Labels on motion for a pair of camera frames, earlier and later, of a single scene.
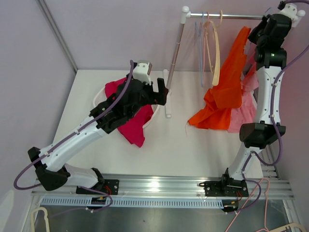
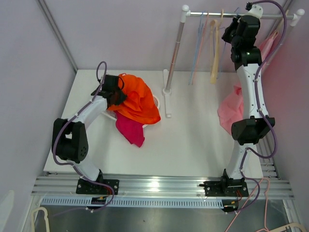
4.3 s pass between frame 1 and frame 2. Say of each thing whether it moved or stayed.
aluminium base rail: stayed
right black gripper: moved
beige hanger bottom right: stayed
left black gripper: moved
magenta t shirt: stayed
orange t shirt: moved
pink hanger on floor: stayed
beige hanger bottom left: stayed
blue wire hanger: moved
